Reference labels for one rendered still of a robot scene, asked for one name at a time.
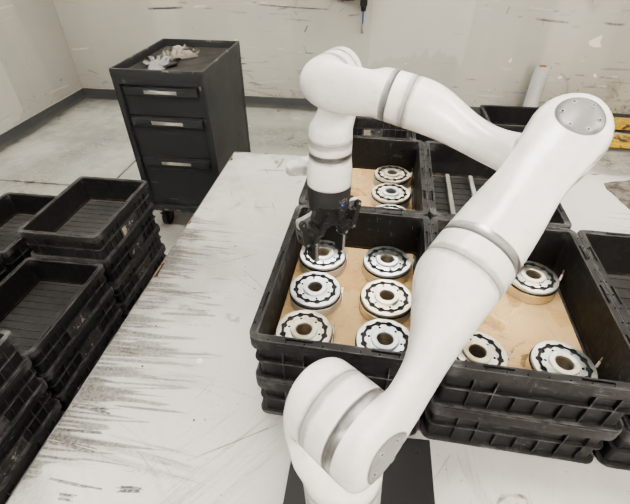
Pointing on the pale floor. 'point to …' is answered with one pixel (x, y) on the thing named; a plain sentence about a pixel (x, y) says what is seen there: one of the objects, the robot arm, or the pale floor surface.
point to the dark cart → (183, 119)
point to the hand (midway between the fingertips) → (327, 247)
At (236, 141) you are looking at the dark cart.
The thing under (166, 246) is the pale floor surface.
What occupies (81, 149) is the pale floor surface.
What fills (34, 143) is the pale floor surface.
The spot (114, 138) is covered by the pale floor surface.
